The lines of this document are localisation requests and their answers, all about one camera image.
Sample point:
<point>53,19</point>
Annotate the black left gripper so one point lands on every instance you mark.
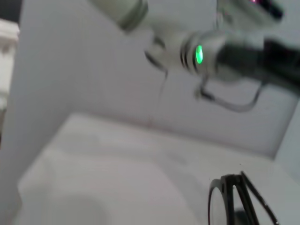
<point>257,61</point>

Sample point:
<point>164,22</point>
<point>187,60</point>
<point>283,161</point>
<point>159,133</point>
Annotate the black-framed glasses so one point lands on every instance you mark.
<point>229,197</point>

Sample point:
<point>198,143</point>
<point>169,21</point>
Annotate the white background fixture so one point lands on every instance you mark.
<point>8,58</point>

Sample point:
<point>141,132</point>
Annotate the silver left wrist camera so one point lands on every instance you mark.
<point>248,11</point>

